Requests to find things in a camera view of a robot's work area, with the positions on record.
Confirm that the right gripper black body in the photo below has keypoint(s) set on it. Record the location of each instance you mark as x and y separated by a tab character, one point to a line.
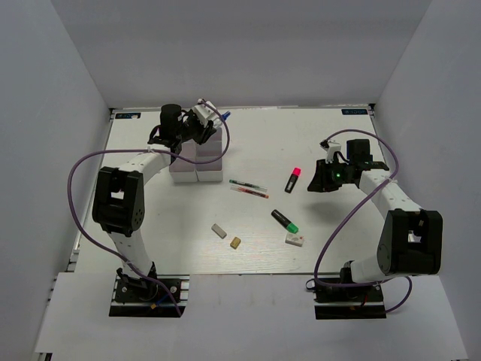
333	175

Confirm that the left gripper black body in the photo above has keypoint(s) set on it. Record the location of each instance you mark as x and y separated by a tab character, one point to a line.
193	129

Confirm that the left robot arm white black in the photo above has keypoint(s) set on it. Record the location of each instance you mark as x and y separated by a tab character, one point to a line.
119	197

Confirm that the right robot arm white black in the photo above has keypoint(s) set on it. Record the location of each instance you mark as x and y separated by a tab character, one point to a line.
410	243

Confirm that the white container right bin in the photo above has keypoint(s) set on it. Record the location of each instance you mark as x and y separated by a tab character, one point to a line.
210	168

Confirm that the white container bin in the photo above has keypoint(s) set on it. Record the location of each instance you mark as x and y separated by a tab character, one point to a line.
182	171
210	168

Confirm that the black highlighter pink cap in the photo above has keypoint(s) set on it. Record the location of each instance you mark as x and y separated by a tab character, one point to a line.
293	178

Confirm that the white container left bin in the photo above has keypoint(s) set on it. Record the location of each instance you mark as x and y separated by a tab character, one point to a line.
182	171

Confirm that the black highlighter green cap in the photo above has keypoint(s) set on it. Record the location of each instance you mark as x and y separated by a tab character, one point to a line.
287	224

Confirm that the green ink pen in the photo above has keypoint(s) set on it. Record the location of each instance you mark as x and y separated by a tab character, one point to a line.
248	185

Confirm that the blue label right corner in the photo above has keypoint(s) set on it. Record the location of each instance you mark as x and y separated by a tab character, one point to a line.
354	111

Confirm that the blue label corner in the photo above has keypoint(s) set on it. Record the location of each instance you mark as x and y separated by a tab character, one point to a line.
354	111
128	116

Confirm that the white eraser red print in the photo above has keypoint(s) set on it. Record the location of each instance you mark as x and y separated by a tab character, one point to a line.
294	239

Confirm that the blue label left corner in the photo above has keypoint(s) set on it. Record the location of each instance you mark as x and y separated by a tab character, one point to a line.
128	116

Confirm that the red ink pen orange cap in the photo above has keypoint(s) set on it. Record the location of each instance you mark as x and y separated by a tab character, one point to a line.
249	191

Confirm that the grey white eraser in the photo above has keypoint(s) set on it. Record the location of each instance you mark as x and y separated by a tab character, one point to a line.
218	231

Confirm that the tan yellow eraser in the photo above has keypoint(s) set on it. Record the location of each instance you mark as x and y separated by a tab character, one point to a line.
235	242

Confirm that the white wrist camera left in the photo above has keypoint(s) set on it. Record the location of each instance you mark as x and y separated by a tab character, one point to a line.
203	111

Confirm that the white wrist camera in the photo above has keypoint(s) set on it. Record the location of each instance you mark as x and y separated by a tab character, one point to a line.
203	111
331	148

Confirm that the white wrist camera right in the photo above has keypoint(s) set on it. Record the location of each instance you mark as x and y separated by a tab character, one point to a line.
331	148

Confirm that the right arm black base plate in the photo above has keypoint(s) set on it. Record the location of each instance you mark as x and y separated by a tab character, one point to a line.
358	303

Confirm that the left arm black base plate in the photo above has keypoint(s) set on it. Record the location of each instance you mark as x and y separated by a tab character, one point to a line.
126	301

